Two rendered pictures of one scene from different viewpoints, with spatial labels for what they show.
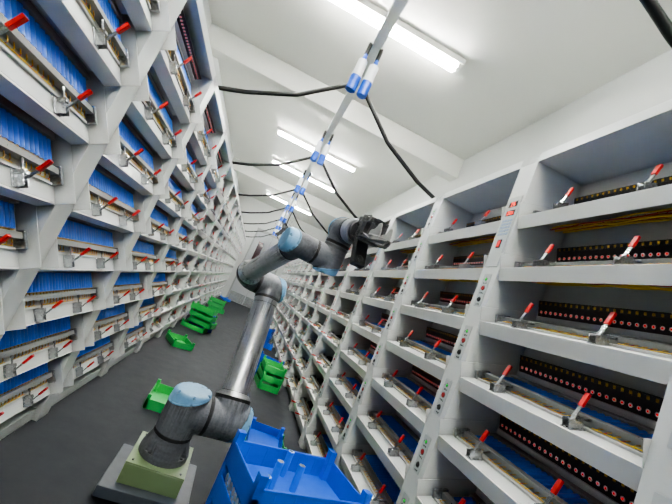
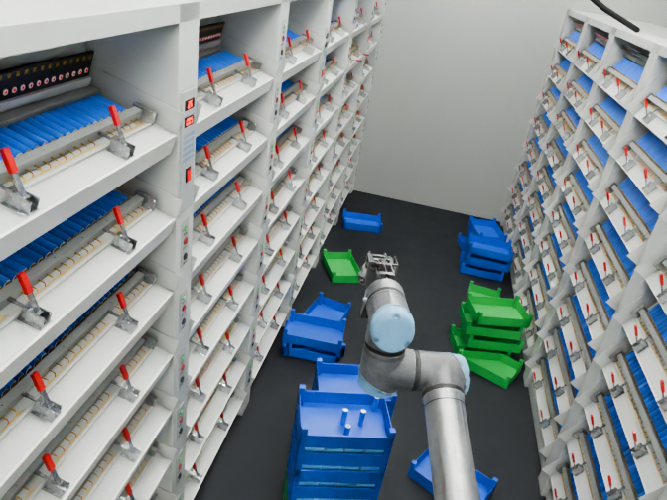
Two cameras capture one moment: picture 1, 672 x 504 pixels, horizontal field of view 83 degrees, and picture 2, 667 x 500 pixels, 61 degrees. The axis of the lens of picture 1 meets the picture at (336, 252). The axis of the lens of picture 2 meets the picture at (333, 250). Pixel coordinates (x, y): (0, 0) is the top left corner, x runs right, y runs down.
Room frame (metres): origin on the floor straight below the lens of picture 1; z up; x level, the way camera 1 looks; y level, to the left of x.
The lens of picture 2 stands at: (2.34, 0.16, 1.87)
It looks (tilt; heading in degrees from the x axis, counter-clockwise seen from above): 28 degrees down; 197
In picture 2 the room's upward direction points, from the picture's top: 10 degrees clockwise
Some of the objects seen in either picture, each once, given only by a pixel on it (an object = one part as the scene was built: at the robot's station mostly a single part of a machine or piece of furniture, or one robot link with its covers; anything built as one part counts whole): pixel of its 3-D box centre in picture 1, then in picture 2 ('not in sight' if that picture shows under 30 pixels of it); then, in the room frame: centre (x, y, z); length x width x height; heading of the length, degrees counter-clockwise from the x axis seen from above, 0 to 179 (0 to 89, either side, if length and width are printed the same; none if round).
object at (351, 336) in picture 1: (361, 329); not in sight; (2.72, -0.39, 0.87); 0.20 x 0.09 x 1.73; 100
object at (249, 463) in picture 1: (297, 477); (343, 416); (0.98, -0.13, 0.52); 0.30 x 0.20 x 0.08; 117
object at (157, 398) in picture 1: (167, 397); not in sight; (2.43, 0.58, 0.04); 0.30 x 0.20 x 0.08; 13
